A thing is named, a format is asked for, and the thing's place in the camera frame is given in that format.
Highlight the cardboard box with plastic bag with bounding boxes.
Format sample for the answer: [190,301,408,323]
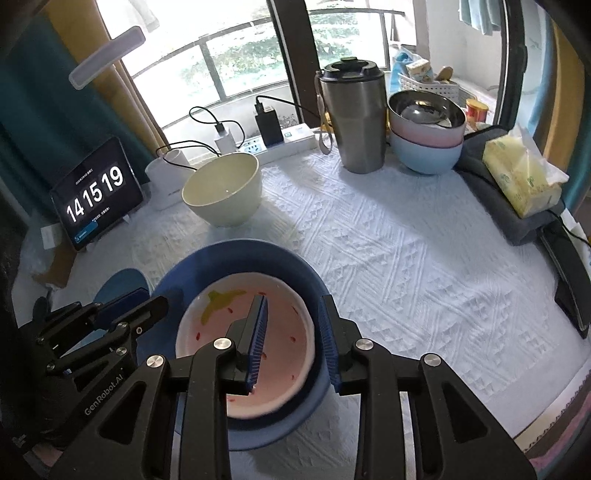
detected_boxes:
[14,222,61,278]

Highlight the yellow curtain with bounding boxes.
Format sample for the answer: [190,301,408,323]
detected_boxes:
[551,28,589,199]
[44,0,169,153]

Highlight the large blue bowl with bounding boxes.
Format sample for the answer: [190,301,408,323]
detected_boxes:
[151,238,334,452]

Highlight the hanging light blue towel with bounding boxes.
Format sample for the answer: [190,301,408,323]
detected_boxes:
[457,0,506,35]

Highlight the tablet with clock display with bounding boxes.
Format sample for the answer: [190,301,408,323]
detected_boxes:
[50,137,145,251]

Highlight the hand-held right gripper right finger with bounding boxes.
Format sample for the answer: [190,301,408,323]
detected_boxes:
[318,294,536,480]

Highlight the white textured tablecloth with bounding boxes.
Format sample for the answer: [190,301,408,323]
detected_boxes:
[14,148,591,480]

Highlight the white charger plug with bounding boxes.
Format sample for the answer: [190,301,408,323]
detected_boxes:
[213,122,237,155]

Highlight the dark sliding door frame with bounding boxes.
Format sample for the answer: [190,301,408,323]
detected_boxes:
[268,0,324,130]

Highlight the black charger block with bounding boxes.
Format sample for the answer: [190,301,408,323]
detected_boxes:
[255,96,283,147]

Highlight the black charger cable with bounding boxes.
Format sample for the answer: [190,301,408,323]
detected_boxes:
[256,95,324,123]
[156,138,220,174]
[189,106,227,134]

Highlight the cream bowl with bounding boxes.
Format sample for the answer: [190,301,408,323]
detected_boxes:
[181,152,264,228]

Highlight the steel bowl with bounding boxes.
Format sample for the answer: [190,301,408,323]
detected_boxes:
[387,90,466,130]

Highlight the small white box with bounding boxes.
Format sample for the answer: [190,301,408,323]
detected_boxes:
[39,225,63,252]

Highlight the grey folded cloth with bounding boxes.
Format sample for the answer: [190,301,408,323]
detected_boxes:
[452,127,566,247]

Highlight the light blue bowl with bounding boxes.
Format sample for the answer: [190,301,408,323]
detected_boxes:
[390,131,463,176]

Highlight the red and yellow can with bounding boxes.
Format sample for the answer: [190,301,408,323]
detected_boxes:
[465,98,491,127]

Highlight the pink strawberry print bowl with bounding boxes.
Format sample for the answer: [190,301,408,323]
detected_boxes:
[174,272,318,420]

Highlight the yellow tissue pack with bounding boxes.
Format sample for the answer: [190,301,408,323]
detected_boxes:
[481,127,570,219]

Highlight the white plastic basket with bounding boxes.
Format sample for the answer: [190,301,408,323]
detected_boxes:
[397,69,461,95]

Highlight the teal curtain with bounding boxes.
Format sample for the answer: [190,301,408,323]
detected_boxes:
[0,14,153,222]

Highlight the white power strip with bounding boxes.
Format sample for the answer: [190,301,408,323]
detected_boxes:
[235,122,320,162]

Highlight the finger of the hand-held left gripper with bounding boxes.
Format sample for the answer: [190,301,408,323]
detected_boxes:
[44,295,170,377]
[34,286,151,344]

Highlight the white desk lamp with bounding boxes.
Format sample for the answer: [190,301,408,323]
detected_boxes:
[68,25,195,212]

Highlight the balcony railing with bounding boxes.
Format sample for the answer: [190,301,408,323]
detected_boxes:
[127,7,402,134]

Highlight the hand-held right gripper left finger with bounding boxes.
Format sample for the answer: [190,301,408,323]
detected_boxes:
[46,294,269,480]

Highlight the steel tumbler with black lid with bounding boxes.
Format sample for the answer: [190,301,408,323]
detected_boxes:
[314,56,389,175]

